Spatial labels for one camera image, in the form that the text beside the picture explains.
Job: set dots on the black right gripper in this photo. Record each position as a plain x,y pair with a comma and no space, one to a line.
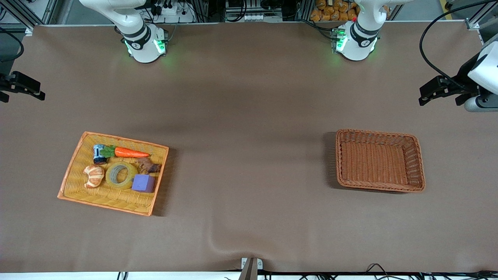
4,83

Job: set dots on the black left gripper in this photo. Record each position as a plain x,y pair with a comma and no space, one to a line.
463,76

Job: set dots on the yellow packing tape roll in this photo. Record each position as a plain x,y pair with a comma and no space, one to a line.
118,186

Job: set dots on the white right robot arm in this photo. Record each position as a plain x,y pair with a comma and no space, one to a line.
142,46

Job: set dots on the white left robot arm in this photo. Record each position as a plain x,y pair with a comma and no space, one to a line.
356,42

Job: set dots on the brown wicker basket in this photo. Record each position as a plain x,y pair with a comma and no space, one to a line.
373,163

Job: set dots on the small blue drink can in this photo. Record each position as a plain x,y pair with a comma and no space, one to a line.
99,154

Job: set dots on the orange wicker basket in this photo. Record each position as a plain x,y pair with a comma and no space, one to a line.
78,186

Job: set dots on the toy croissant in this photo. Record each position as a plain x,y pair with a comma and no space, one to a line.
93,177

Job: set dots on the orange toy carrot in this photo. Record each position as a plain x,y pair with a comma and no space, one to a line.
128,152

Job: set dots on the pile of orange toy breads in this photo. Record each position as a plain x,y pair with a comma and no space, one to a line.
330,11

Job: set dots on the brown toy lion figure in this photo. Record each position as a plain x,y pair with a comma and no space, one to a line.
149,167

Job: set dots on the purple foam cube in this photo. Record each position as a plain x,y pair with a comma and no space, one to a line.
143,183

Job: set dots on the white power strip with plugs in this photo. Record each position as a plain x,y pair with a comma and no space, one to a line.
177,17

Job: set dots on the small white power strip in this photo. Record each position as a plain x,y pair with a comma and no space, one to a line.
256,18

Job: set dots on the black electronics box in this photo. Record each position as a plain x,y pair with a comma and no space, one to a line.
237,4

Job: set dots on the aluminium corner bracket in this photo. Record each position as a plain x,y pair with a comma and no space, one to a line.
29,31
472,25

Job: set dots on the aluminium frame profile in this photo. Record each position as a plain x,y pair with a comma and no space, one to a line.
48,11

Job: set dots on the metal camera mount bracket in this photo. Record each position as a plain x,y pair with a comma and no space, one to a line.
251,268

